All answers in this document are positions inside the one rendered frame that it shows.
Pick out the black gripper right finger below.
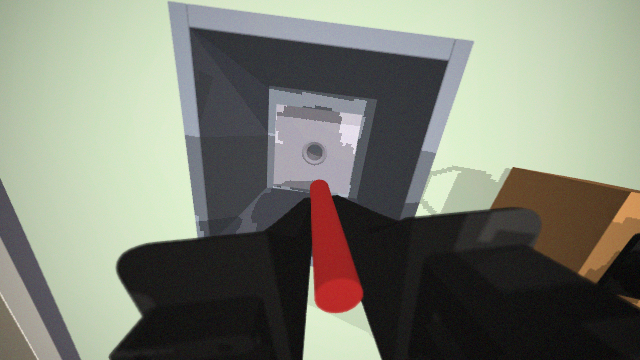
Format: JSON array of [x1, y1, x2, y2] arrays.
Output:
[[332, 195, 542, 360]]

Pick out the red peg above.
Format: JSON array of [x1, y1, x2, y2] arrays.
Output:
[[310, 180, 363, 313]]

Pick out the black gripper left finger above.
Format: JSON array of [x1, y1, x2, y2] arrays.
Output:
[[115, 197, 312, 360]]

